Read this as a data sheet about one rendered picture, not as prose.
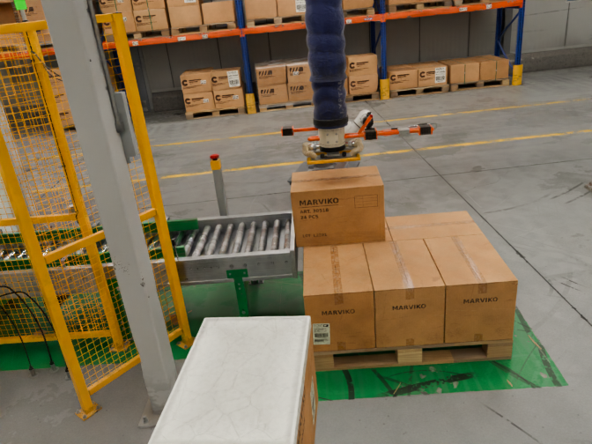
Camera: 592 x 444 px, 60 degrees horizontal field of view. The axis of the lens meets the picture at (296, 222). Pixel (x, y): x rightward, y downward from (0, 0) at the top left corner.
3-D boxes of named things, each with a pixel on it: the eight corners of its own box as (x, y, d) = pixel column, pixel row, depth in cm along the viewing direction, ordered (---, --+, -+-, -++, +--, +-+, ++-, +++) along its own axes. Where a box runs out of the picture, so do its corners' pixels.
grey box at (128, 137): (95, 159, 244) (78, 96, 232) (99, 156, 248) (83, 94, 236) (136, 156, 243) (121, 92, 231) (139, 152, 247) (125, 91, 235)
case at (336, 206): (296, 247, 345) (290, 192, 329) (297, 223, 382) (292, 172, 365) (385, 240, 342) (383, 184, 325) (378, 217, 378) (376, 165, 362)
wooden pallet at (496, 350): (310, 372, 311) (308, 352, 305) (309, 285, 402) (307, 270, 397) (511, 358, 305) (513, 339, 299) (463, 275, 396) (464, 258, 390)
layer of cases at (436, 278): (308, 352, 305) (303, 295, 289) (307, 270, 396) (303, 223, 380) (513, 339, 299) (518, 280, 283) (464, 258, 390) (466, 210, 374)
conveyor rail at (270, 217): (6, 257, 408) (-2, 236, 400) (9, 255, 412) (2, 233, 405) (294, 234, 396) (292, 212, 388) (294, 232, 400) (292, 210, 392)
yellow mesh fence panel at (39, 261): (84, 421, 291) (-53, 30, 206) (75, 414, 297) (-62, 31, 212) (199, 340, 351) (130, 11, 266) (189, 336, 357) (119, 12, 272)
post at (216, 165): (229, 275, 430) (210, 161, 390) (230, 271, 436) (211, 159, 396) (237, 274, 430) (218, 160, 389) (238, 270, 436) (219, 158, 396)
